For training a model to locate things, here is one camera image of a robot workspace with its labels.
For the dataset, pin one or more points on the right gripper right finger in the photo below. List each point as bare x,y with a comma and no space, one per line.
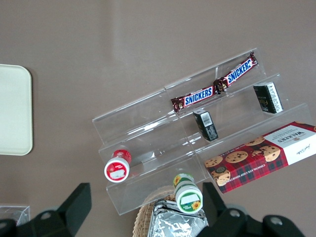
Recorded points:
214,212

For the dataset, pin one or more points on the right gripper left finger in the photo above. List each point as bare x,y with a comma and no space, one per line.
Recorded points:
71,212

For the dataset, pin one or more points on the oval light wicker basket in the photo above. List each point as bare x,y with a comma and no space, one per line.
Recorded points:
143,219

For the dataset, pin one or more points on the cream plastic tray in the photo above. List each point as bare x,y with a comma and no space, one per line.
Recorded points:
14,111

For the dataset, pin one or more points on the green lid white cup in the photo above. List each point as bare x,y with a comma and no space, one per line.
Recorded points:
188,200

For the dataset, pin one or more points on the stacked aluminium foil trays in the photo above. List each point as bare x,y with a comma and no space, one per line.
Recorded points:
172,224

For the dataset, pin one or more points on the clear acrylic bottle rack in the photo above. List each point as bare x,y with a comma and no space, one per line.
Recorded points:
23,209

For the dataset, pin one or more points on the red tartan cookie box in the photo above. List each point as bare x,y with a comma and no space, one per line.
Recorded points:
247,165

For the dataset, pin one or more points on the red lid white cup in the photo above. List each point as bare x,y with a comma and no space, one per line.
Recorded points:
117,170

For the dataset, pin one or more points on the small black box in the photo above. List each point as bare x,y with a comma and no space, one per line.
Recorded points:
267,97
207,126

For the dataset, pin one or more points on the clear acrylic step shelf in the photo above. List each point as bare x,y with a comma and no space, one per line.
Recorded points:
148,128

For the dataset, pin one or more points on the Snickers chocolate bar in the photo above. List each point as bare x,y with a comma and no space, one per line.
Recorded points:
197,95
239,71

